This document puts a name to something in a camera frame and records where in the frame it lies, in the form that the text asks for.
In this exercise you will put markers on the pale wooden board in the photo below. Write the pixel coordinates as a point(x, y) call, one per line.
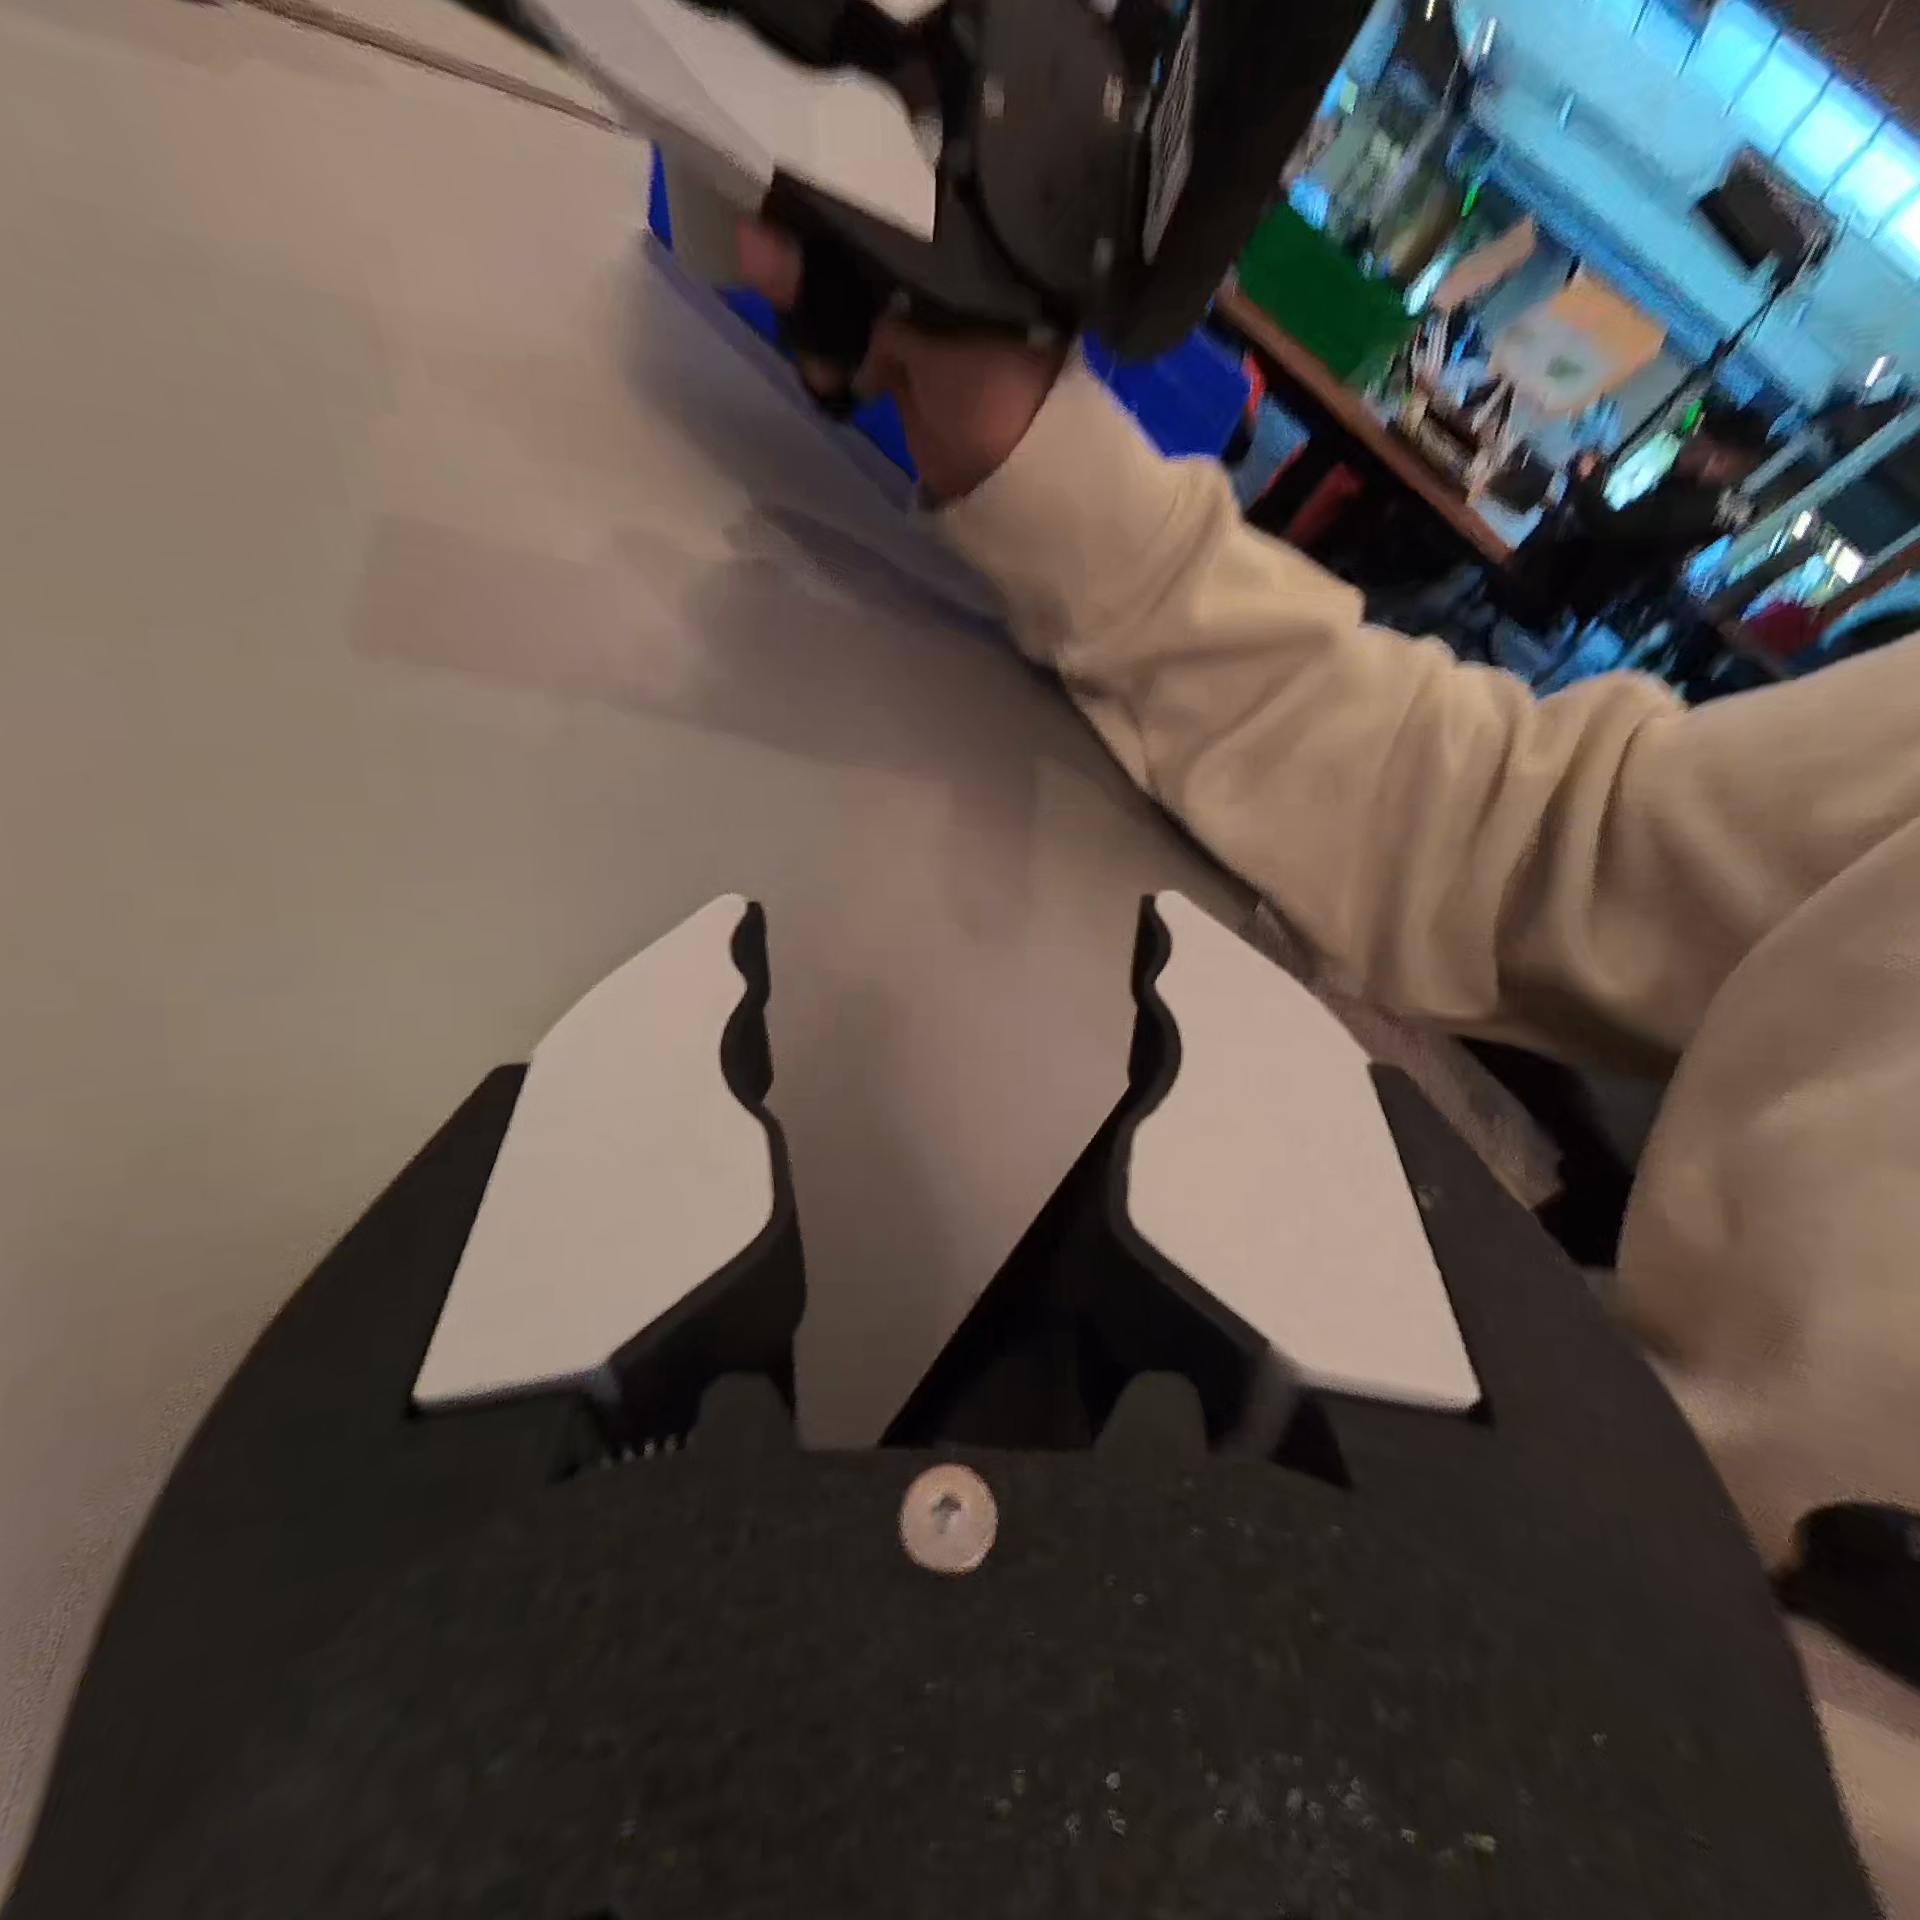
point(1484, 264)

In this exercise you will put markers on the green plastic bin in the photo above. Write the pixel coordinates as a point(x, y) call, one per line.
point(1321, 294)

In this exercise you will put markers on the person's right hand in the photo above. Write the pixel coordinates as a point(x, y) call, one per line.
point(961, 405)

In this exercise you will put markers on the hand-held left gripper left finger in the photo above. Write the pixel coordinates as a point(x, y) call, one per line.
point(629, 1170)

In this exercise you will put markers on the small wooden board stand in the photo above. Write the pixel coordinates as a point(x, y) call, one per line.
point(1589, 338)

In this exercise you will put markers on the blue plastic bin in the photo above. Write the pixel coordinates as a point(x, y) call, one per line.
point(1178, 398)

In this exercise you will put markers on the person's right forearm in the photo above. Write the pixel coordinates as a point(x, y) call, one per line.
point(1350, 720)

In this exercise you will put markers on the black monitor on tripod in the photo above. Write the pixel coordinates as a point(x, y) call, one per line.
point(1764, 217)

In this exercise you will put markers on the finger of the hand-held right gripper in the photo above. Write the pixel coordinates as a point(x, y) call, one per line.
point(811, 136)

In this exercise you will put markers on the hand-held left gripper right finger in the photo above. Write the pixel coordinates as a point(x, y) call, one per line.
point(1290, 1200)

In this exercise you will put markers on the long wooden workbench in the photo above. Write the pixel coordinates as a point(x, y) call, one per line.
point(1442, 487)

